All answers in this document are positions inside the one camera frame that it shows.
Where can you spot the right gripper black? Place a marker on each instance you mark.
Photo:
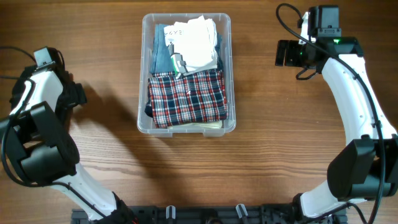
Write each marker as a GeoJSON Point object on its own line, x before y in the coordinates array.
{"type": "Point", "coordinates": [291, 60]}

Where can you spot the red navy plaid shirt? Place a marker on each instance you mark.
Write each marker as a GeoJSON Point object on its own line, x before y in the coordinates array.
{"type": "Point", "coordinates": [195, 98]}

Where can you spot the cream cloth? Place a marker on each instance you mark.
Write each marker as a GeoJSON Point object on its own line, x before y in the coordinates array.
{"type": "Point", "coordinates": [210, 125]}

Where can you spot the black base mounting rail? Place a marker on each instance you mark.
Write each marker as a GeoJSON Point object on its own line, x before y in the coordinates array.
{"type": "Point", "coordinates": [264, 214]}

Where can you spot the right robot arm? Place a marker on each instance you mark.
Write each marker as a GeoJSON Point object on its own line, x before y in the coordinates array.
{"type": "Point", "coordinates": [366, 169]}

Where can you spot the blue denim jeans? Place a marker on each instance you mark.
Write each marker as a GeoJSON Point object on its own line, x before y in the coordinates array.
{"type": "Point", "coordinates": [161, 61]}

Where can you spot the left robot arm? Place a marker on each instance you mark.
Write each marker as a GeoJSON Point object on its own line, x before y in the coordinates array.
{"type": "Point", "coordinates": [36, 148]}

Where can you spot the white graphic t-shirt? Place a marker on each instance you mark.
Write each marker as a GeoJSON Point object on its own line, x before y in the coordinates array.
{"type": "Point", "coordinates": [192, 45]}

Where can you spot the black garment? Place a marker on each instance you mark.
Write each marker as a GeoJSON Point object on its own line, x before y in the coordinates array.
{"type": "Point", "coordinates": [35, 87]}

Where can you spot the clear plastic storage container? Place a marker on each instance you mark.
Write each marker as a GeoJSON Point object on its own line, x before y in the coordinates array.
{"type": "Point", "coordinates": [145, 123]}

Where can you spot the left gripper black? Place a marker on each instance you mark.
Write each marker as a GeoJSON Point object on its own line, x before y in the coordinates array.
{"type": "Point", "coordinates": [79, 97]}

